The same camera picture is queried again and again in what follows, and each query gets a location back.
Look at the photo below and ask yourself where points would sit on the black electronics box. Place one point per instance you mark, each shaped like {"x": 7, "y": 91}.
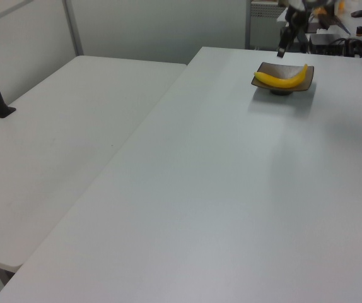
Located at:
{"x": 326, "y": 42}

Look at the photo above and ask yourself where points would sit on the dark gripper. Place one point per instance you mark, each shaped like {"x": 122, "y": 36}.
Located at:
{"x": 297, "y": 5}

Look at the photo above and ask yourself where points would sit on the black computer mouse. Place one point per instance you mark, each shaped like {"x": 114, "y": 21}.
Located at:
{"x": 358, "y": 13}

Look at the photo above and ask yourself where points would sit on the brown square ceramic plate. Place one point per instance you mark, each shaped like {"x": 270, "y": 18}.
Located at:
{"x": 283, "y": 71}

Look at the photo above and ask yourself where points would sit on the small yellow object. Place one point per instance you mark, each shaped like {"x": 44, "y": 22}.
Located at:
{"x": 341, "y": 5}

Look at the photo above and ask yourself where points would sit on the perforated metal panel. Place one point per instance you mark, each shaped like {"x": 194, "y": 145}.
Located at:
{"x": 264, "y": 22}

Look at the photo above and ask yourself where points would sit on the yellow banana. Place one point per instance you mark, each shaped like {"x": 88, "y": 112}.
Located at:
{"x": 278, "y": 82}

